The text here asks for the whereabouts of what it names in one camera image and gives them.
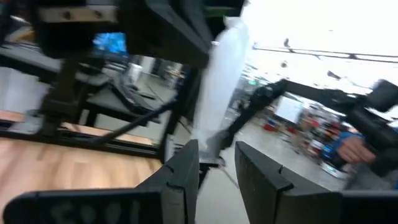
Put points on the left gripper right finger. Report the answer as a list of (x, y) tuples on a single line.
[(264, 193)]

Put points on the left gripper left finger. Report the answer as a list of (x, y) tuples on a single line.
[(180, 186)]

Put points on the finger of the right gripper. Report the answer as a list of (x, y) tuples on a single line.
[(224, 6), (168, 34)]

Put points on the blue tablet screen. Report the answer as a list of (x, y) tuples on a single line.
[(110, 43)]

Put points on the black side desk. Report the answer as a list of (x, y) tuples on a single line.
[(25, 59)]

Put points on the black keyboard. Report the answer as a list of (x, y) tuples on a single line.
[(129, 93)]

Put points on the dark low desk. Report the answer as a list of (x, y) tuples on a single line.
[(109, 101)]

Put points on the person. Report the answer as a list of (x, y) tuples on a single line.
[(354, 151)]

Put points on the black aluminium table frame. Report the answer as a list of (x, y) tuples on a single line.
[(77, 141)]

